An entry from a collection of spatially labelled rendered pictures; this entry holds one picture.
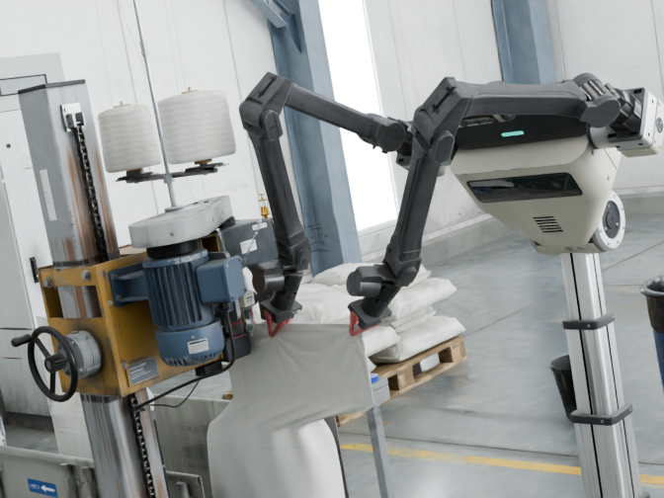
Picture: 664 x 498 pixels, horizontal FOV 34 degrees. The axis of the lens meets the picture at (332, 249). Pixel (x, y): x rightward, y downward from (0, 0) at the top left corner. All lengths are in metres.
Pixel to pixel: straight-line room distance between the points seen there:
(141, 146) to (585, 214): 1.09
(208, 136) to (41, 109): 0.39
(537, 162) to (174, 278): 0.89
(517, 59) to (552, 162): 8.75
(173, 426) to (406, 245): 1.57
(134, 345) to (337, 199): 6.09
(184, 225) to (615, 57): 8.94
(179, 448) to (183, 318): 1.35
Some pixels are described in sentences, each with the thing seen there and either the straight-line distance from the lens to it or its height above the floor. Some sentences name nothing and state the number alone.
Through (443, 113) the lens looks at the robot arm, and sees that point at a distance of 2.22.
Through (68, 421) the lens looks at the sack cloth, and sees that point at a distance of 3.51.
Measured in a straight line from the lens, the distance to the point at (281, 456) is 2.86.
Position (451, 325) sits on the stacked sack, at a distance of 6.36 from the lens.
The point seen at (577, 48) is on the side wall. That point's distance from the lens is 11.31.
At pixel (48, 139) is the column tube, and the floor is 1.64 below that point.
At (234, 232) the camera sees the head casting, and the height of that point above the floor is 1.33.
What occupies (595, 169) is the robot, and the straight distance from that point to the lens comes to 2.65.
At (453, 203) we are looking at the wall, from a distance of 10.45.
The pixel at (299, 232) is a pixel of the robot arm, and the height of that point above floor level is 1.31.
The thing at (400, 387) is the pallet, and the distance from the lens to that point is 6.01.
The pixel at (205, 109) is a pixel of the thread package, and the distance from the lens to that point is 2.55.
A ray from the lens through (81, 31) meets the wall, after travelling 7.66.
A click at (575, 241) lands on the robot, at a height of 1.16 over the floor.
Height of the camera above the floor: 1.62
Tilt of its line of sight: 8 degrees down
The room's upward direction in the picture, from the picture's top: 10 degrees counter-clockwise
